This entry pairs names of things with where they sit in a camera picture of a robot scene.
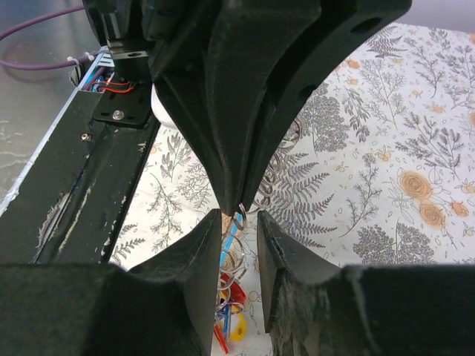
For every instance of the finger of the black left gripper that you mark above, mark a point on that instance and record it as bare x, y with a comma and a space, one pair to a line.
341, 28
216, 69

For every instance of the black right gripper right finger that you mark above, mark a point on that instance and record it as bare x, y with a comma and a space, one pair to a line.
312, 307

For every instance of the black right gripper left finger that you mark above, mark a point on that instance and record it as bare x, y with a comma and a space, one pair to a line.
163, 306

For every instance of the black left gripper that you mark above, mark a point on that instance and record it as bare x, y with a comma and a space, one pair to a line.
148, 39

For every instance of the metal keyring organizer with keys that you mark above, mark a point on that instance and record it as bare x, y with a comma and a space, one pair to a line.
232, 282

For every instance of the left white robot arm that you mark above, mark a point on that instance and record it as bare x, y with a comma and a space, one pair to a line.
160, 111

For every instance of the floral table mat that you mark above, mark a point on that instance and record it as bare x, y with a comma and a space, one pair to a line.
377, 168

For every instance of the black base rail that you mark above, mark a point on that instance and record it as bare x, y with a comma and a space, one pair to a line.
71, 204

